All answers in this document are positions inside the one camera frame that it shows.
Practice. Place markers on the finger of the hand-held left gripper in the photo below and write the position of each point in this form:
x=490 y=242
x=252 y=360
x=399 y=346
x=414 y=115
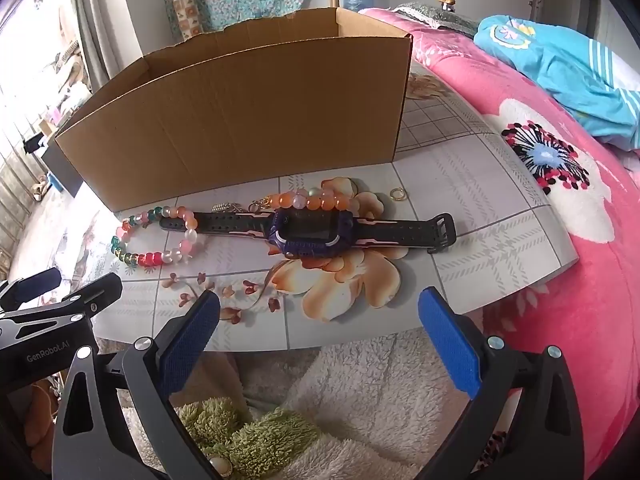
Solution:
x=35 y=285
x=95 y=297

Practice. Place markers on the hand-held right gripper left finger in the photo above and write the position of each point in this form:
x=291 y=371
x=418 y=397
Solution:
x=192 y=342

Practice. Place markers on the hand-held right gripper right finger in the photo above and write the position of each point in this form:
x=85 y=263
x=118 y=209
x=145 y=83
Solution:
x=447 y=345

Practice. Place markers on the small silver pendant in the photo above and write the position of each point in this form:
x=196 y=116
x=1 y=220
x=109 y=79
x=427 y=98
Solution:
x=220 y=207

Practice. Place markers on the purple black smartwatch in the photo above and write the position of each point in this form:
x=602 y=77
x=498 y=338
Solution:
x=305 y=230

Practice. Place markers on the cardboard box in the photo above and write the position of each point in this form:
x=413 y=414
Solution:
x=240 y=110

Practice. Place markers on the white fluffy blanket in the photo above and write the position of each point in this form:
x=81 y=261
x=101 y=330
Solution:
x=375 y=385

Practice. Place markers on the dark cabinet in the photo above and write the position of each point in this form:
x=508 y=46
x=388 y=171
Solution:
x=62 y=175

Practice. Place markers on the green fluffy cloth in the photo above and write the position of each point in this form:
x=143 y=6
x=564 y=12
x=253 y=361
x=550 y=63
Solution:
x=270 y=435

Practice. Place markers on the pearl button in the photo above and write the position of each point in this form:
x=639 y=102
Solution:
x=220 y=464

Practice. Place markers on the pink floral blanket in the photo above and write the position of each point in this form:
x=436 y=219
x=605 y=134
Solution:
x=575 y=285

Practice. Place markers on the grey curtain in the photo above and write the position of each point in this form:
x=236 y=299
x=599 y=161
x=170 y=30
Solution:
x=95 y=35

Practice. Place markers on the patterned paper roll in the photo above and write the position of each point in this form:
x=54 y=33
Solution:
x=190 y=15

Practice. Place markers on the blue striped garment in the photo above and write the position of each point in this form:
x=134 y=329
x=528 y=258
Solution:
x=565 y=70

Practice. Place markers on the grey lace pillow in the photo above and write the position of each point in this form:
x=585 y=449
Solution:
x=440 y=17

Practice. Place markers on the mushroom figurine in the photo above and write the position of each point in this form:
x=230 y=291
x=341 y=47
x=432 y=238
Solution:
x=446 y=1

